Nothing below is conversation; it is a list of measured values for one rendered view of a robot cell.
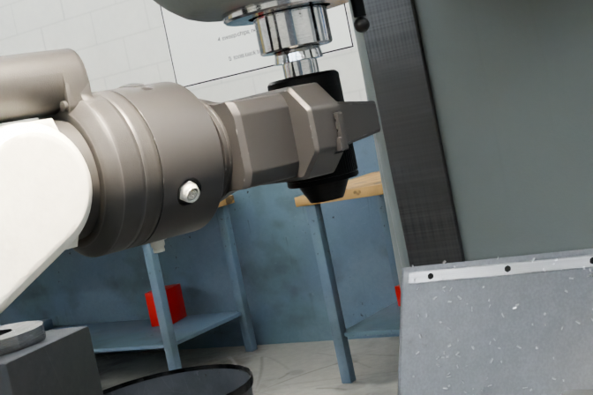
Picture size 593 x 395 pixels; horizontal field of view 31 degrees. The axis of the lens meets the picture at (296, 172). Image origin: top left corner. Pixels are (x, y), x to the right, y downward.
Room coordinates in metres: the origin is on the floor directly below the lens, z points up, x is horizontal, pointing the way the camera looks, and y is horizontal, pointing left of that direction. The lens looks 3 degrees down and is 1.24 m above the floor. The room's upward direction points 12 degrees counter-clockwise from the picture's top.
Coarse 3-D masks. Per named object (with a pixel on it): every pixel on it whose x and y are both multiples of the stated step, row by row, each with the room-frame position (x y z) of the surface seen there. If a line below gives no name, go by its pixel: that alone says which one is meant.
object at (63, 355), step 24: (0, 336) 0.90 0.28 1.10; (24, 336) 0.89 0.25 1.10; (48, 336) 0.93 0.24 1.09; (72, 336) 0.92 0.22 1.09; (0, 360) 0.86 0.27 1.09; (24, 360) 0.86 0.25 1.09; (48, 360) 0.89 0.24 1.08; (72, 360) 0.92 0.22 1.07; (0, 384) 0.84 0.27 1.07; (24, 384) 0.85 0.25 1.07; (48, 384) 0.88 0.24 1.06; (72, 384) 0.91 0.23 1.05; (96, 384) 0.94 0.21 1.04
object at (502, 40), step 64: (384, 0) 1.05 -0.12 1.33; (448, 0) 1.02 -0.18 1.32; (512, 0) 0.99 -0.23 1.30; (576, 0) 0.96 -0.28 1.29; (384, 64) 1.06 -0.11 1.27; (448, 64) 1.03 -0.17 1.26; (512, 64) 0.99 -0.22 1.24; (576, 64) 0.96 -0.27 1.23; (384, 128) 1.07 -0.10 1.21; (448, 128) 1.04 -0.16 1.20; (512, 128) 1.00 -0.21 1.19; (576, 128) 0.97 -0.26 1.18; (384, 192) 1.11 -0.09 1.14; (448, 192) 1.04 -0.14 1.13; (512, 192) 1.01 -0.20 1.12; (576, 192) 0.97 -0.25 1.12; (448, 256) 1.05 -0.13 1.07; (512, 256) 1.02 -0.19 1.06
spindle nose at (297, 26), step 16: (272, 16) 0.66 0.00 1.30; (288, 16) 0.66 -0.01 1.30; (304, 16) 0.66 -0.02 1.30; (320, 16) 0.67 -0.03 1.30; (256, 32) 0.68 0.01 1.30; (272, 32) 0.66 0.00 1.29; (288, 32) 0.66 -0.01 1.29; (304, 32) 0.66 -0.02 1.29; (320, 32) 0.67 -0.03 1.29; (272, 48) 0.67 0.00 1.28; (288, 48) 0.66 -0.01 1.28
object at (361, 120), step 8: (344, 104) 0.66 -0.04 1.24; (352, 104) 0.66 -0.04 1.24; (360, 104) 0.67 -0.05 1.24; (368, 104) 0.67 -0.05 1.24; (344, 112) 0.66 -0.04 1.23; (352, 112) 0.66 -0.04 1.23; (360, 112) 0.67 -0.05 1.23; (368, 112) 0.67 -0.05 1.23; (376, 112) 0.68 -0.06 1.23; (344, 120) 0.66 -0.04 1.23; (352, 120) 0.66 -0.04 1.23; (360, 120) 0.67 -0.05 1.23; (368, 120) 0.67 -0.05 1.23; (376, 120) 0.68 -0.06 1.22; (352, 128) 0.66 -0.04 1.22; (360, 128) 0.67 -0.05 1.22; (368, 128) 0.67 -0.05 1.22; (376, 128) 0.68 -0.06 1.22; (352, 136) 0.66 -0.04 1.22; (360, 136) 0.67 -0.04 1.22; (368, 136) 0.67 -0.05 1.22
